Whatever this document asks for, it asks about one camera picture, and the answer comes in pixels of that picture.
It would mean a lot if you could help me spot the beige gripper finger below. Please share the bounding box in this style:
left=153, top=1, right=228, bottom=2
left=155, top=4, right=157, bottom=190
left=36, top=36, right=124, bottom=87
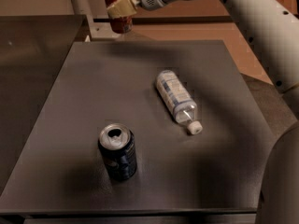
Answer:
left=107, top=0, right=139, bottom=19

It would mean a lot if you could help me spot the red coke can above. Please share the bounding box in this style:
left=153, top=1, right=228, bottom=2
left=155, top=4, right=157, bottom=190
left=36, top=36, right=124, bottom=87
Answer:
left=105, top=0, right=133, bottom=34

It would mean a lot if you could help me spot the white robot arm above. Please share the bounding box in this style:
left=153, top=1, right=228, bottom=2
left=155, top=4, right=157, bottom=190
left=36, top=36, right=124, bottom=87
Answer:
left=107, top=0, right=299, bottom=224

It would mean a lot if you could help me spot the dark blue soda can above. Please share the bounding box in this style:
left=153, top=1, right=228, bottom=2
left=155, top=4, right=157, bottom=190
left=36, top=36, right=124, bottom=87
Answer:
left=98, top=123, right=137, bottom=181

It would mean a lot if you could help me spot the white pole in background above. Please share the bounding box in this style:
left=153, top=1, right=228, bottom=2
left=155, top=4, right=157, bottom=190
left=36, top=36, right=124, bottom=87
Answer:
left=71, top=0, right=93, bottom=16

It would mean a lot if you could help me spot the clear plastic water bottle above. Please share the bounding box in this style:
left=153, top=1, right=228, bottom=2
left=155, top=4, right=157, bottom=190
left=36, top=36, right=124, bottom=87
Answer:
left=155, top=70, right=203, bottom=135

